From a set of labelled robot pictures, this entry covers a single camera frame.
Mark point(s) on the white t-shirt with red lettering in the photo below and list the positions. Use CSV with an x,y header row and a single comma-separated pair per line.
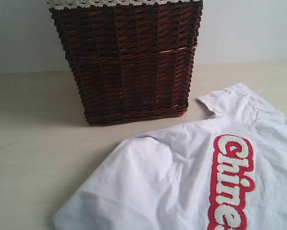
x,y
228,172

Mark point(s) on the dark brown wicker basket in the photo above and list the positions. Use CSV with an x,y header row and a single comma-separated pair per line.
x,y
131,63

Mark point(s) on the grey fabric liner lace trim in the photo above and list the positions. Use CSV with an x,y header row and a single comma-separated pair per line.
x,y
73,4

